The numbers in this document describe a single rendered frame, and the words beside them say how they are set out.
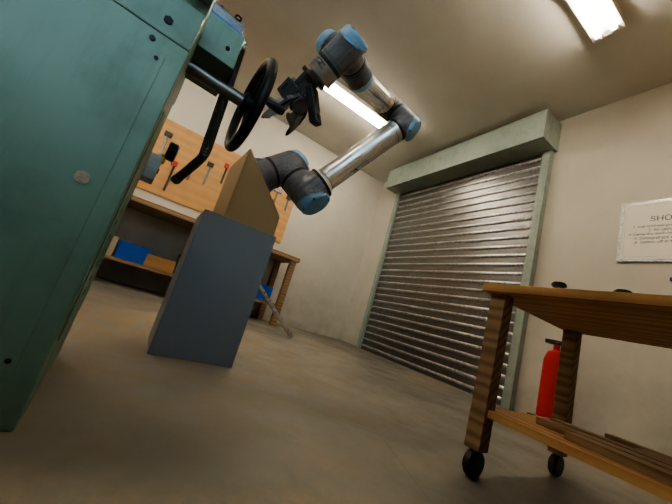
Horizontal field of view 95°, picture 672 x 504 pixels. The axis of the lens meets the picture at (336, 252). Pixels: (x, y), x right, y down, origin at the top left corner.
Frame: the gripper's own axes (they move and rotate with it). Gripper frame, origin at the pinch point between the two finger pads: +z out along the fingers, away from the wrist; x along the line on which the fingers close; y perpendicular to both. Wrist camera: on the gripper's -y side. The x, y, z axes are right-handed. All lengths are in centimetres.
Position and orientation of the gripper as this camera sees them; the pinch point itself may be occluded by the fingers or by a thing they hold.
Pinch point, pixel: (275, 129)
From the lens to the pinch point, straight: 109.5
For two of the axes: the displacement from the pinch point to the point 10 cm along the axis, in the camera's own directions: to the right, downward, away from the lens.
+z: -7.5, 6.0, 2.7
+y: -5.7, -8.0, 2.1
